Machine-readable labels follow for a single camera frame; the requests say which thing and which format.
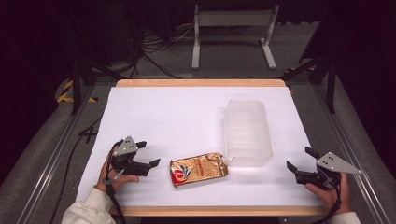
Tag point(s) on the aluminium rail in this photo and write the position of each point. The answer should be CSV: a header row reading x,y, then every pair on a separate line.
x,y
348,146
53,158

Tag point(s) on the person's left hand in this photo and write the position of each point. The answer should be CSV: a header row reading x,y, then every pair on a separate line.
x,y
124,179

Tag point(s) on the gold foil snack packet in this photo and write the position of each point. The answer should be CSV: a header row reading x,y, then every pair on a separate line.
x,y
197,169

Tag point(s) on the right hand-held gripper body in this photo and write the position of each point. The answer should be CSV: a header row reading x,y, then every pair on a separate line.
x,y
334,163

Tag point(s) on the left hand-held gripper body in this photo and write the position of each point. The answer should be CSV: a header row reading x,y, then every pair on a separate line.
x,y
127,146

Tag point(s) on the white paper sheet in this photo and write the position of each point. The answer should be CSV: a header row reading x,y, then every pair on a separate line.
x,y
186,118

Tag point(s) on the wooden table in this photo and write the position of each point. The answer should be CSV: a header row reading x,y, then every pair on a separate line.
x,y
199,82

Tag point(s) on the translucent plastic container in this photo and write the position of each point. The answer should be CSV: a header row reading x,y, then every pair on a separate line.
x,y
247,132

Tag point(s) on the black metal stand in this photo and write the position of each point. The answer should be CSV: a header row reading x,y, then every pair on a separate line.
x,y
330,87
76,84

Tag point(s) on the person's right hand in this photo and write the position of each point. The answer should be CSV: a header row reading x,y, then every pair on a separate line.
x,y
330,196

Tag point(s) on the yellow black floor tape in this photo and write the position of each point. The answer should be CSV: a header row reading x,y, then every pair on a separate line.
x,y
63,97

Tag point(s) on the white metal frame stand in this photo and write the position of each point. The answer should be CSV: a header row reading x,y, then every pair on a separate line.
x,y
233,18

